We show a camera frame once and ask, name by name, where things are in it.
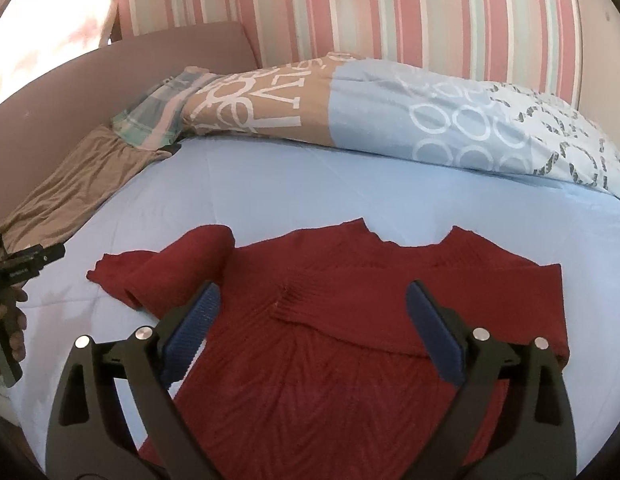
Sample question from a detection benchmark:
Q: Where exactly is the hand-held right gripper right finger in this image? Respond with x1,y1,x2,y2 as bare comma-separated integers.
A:
406,280,578,480

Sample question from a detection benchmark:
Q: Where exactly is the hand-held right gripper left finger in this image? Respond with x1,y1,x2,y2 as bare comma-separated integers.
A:
45,281,223,480

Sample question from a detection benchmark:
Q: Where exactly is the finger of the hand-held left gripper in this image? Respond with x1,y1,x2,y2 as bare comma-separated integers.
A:
2,243,66,281

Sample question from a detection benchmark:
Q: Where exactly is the red knit sweater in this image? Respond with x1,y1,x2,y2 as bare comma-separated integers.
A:
87,217,570,480

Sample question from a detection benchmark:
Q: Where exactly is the person's left hand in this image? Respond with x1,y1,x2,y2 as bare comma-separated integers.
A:
0,284,29,378

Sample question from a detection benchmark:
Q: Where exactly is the brown cloth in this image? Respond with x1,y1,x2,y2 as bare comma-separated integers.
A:
0,125,163,253

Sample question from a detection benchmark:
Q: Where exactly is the light blue bed sheet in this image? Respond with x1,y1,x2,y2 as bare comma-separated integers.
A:
10,135,620,480

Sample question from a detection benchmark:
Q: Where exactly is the mauve headboard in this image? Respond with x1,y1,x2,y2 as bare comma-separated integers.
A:
0,21,255,233

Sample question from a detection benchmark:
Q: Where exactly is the plaid cloth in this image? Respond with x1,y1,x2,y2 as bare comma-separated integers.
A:
111,66,215,153

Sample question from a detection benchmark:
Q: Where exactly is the printed blue and tan pillow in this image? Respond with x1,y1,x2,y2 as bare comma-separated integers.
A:
182,52,620,206

